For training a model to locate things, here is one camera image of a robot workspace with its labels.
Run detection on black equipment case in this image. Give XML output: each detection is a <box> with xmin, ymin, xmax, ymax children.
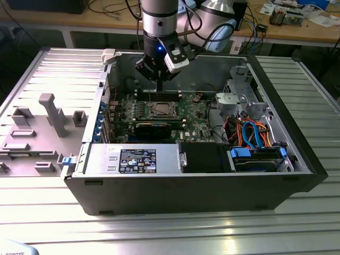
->
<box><xmin>5</xmin><ymin>0</ymin><xmax>86</xmax><ymax>15</ymax></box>

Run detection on blue plastic clip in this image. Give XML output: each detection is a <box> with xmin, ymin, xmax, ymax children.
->
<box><xmin>61</xmin><ymin>156</ymin><xmax>77</xmax><ymax>168</ymax></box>

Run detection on silver CPU plate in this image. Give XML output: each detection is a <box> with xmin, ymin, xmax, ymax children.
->
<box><xmin>155</xmin><ymin>104</ymin><xmax>174</xmax><ymax>115</ymax></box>

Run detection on grey metal component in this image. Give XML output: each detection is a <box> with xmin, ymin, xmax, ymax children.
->
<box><xmin>285</xmin><ymin>7</ymin><xmax>305</xmax><ymax>27</ymax></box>

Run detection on pale teach pendant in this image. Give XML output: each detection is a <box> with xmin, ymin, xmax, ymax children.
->
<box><xmin>0</xmin><ymin>238</ymin><xmax>40</xmax><ymax>255</ymax></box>

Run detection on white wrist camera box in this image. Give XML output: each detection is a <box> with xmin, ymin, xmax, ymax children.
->
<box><xmin>158</xmin><ymin>37</ymin><xmax>191</xmax><ymax>74</ymax></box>

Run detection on wooden desk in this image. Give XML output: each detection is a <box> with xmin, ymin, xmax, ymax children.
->
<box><xmin>0</xmin><ymin>0</ymin><xmax>340</xmax><ymax>49</ymax></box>

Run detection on white paper sheet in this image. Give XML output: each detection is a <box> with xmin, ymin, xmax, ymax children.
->
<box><xmin>308</xmin><ymin>15</ymin><xmax>340</xmax><ymax>28</ymax></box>

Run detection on grey power supply unit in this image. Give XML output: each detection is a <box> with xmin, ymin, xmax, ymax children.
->
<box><xmin>81</xmin><ymin>143</ymin><xmax>184</xmax><ymax>176</ymax></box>

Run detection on open black PC case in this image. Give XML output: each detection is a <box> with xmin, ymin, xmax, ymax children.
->
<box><xmin>63</xmin><ymin>47</ymin><xmax>329</xmax><ymax>216</ymax></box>

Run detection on hard disk in blue carrier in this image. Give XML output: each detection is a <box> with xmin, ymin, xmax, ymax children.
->
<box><xmin>227</xmin><ymin>147</ymin><xmax>288</xmax><ymax>173</ymax></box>

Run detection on black RAM slot bank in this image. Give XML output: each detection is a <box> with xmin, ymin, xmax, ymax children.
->
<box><xmin>134</xmin><ymin>90</ymin><xmax>183</xmax><ymax>101</ymax></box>
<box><xmin>114</xmin><ymin>118</ymin><xmax>186</xmax><ymax>127</ymax></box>

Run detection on black graphics card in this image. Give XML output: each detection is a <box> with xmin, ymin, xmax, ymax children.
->
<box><xmin>126</xmin><ymin>121</ymin><xmax>186</xmax><ymax>141</ymax></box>

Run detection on grey case release latch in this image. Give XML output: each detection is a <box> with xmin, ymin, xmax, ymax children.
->
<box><xmin>101</xmin><ymin>48</ymin><xmax>118</xmax><ymax>65</ymax></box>

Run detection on blue flat wire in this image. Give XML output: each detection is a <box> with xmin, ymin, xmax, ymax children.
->
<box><xmin>241</xmin><ymin>121</ymin><xmax>267</xmax><ymax>149</ymax></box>

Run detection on copper finned heat sink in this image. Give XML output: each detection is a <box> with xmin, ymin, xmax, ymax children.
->
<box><xmin>269</xmin><ymin>7</ymin><xmax>287</xmax><ymax>27</ymax></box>

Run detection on grey metal bracket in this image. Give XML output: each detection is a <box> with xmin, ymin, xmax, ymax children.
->
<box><xmin>216</xmin><ymin>92</ymin><xmax>240</xmax><ymax>116</ymax></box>

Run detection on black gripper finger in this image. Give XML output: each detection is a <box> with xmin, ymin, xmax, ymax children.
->
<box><xmin>160</xmin><ymin>70</ymin><xmax>182</xmax><ymax>92</ymax></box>
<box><xmin>134</xmin><ymin>56</ymin><xmax>161</xmax><ymax>92</ymax></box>

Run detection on metal socket cover frame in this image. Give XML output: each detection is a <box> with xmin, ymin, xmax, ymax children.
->
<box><xmin>150</xmin><ymin>101</ymin><xmax>179</xmax><ymax>119</ymax></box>

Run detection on orange wire bundle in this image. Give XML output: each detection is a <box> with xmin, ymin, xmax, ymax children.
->
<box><xmin>227</xmin><ymin>118</ymin><xmax>275</xmax><ymax>149</ymax></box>

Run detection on green motherboard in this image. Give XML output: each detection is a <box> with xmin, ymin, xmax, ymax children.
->
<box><xmin>106</xmin><ymin>91</ymin><xmax>226</xmax><ymax>146</ymax></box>

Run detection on silver metal drive cage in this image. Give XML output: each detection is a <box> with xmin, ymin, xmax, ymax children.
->
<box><xmin>214</xmin><ymin>65</ymin><xmax>269</xmax><ymax>119</ymax></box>

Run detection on grey plastic parts rack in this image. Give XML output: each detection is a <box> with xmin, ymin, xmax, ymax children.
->
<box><xmin>0</xmin><ymin>92</ymin><xmax>90</xmax><ymax>178</ymax></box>

